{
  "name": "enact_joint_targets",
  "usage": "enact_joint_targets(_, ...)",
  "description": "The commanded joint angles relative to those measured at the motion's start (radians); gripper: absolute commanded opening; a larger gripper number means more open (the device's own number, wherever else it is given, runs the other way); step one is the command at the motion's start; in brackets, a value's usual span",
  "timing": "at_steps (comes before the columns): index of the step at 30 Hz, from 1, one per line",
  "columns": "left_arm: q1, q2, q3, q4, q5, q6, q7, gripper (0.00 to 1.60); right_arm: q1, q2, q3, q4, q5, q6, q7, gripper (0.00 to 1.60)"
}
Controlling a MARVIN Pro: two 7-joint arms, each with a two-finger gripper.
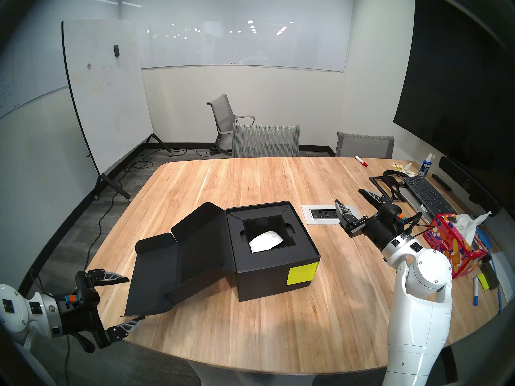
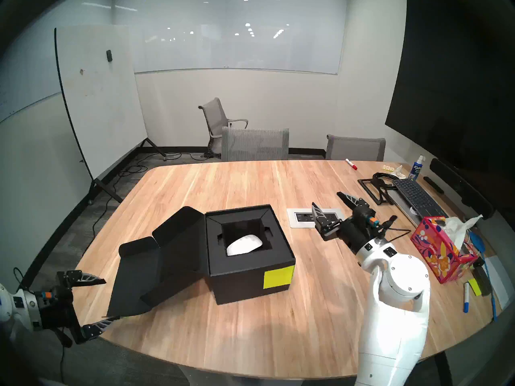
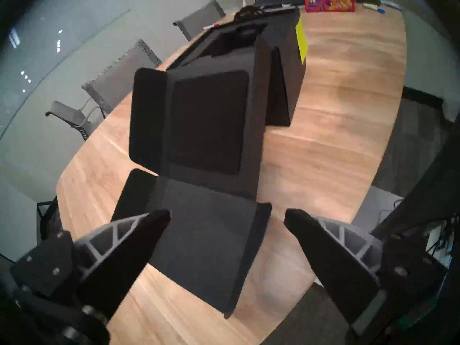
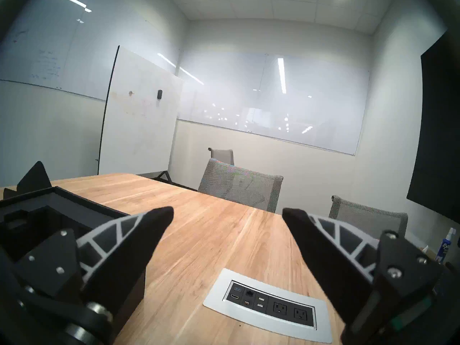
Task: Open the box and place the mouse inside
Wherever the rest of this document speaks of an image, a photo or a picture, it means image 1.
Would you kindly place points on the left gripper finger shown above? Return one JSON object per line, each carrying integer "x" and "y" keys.
{"x": 122, "y": 331}
{"x": 106, "y": 277}

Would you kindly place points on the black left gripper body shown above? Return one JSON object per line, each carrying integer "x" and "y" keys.
{"x": 80, "y": 317}

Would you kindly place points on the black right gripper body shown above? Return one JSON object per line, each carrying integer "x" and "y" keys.
{"x": 378, "y": 227}

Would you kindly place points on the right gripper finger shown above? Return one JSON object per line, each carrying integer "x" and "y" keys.
{"x": 376, "y": 198}
{"x": 348, "y": 218}

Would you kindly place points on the white computer mouse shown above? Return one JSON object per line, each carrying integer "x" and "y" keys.
{"x": 265, "y": 241}

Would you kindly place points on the black cardboard box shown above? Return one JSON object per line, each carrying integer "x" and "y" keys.
{"x": 265, "y": 280}

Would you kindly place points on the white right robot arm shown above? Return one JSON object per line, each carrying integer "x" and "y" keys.
{"x": 418, "y": 309}

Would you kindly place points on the red floral tissue box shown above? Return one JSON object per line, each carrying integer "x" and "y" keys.
{"x": 458, "y": 256}

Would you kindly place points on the black folding laptop stand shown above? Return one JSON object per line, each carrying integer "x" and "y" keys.
{"x": 382, "y": 182}

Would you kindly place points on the silver table power outlet panel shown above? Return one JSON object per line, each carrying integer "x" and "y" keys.
{"x": 318, "y": 214}

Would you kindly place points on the silver keyboard tray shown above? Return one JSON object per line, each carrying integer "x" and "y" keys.
{"x": 414, "y": 206}

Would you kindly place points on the red capped whiteboard marker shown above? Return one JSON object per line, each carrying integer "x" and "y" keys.
{"x": 361, "y": 161}

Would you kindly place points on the crumpled white tissue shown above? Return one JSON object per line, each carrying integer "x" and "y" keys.
{"x": 408, "y": 169}

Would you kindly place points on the black keyboard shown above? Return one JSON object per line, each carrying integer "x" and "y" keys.
{"x": 426, "y": 192}

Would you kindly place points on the grey mesh office chair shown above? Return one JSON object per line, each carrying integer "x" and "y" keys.
{"x": 265, "y": 140}
{"x": 364, "y": 146}

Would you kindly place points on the whiteboard cleaner spray bottle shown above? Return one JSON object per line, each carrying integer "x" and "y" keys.
{"x": 425, "y": 169}

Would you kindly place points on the black remote control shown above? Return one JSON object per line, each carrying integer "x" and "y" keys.
{"x": 441, "y": 182}

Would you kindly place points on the large neon yellow sticky sheet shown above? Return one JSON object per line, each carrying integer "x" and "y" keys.
{"x": 301, "y": 274}

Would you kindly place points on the white tissue sheet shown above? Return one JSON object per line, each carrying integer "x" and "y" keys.
{"x": 466, "y": 224}

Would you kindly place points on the black video conference bar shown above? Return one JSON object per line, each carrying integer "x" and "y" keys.
{"x": 470, "y": 186}

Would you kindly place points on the blue plastic swatter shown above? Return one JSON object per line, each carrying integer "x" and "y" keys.
{"x": 485, "y": 238}

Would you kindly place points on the blue capped whiteboard marker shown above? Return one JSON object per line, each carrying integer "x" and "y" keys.
{"x": 476, "y": 291}

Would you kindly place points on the yellow sticky note pad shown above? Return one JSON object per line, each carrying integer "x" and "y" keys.
{"x": 483, "y": 281}

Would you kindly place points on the black felt board eraser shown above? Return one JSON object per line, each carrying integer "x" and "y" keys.
{"x": 491, "y": 274}

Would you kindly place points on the white paper sheet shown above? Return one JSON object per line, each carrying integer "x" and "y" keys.
{"x": 507, "y": 272}

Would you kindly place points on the grey office chair with armrests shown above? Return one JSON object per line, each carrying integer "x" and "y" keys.
{"x": 221, "y": 111}

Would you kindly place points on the mobile whiteboard on stand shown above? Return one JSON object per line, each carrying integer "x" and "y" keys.
{"x": 108, "y": 103}

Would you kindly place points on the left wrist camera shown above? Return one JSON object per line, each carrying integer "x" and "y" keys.
{"x": 78, "y": 297}

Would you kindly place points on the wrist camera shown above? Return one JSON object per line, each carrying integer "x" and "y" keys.
{"x": 78, "y": 297}
{"x": 396, "y": 217}

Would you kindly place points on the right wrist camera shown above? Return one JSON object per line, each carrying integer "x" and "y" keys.
{"x": 396, "y": 217}

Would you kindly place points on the large black wall screen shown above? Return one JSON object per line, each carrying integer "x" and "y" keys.
{"x": 458, "y": 87}

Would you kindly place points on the large wall glass whiteboard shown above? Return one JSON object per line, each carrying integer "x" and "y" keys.
{"x": 249, "y": 43}

